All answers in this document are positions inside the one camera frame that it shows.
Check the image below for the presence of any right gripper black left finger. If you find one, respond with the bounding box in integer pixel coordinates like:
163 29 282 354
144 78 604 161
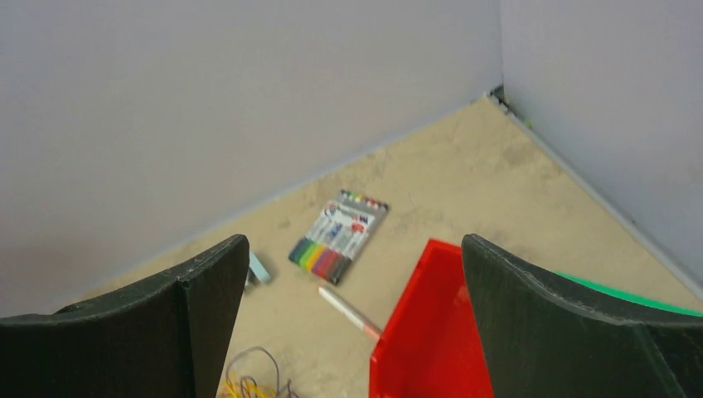
1 235 250 397

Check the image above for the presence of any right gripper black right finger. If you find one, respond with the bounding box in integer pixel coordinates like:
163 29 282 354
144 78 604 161
462 234 702 397

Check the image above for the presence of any yellow thin cable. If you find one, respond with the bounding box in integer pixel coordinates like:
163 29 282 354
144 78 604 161
219 372 279 398

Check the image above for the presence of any green plastic bin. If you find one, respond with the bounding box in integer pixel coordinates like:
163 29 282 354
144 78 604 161
557 272 702 318

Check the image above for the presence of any red plastic bin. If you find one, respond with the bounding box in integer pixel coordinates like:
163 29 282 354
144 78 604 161
369 240 493 397

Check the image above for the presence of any small blue stapler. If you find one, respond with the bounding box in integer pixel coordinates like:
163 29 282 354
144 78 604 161
245 252 272 290

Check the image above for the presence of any marker pen pack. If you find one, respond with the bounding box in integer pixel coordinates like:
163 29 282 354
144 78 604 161
288 189 390 285

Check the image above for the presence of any white red marker pen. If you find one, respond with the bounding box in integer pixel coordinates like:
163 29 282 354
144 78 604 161
318 286 382 341

